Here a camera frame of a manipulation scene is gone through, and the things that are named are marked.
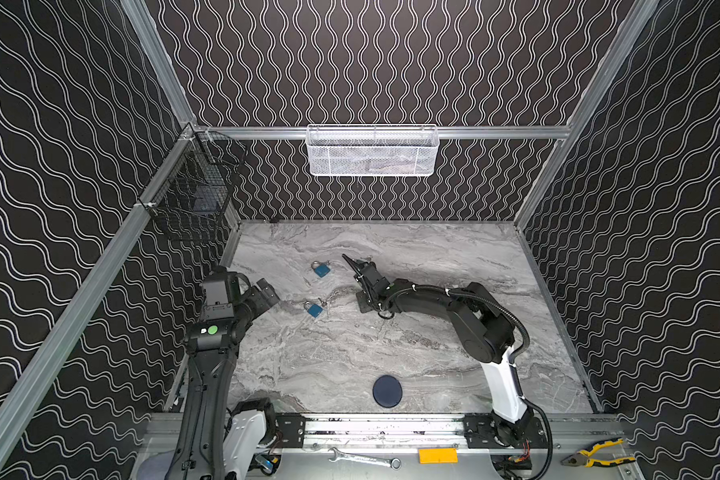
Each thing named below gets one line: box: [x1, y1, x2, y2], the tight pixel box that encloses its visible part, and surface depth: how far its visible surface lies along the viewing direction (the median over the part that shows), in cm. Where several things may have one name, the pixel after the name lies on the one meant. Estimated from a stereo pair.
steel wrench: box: [328, 447, 402, 470], surface depth 72 cm
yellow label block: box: [418, 448, 459, 465], surface depth 73 cm
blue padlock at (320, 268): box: [311, 260, 331, 278], surface depth 108 cm
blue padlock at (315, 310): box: [307, 303, 324, 318], surface depth 97 cm
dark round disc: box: [372, 375, 403, 408], surface depth 83 cm
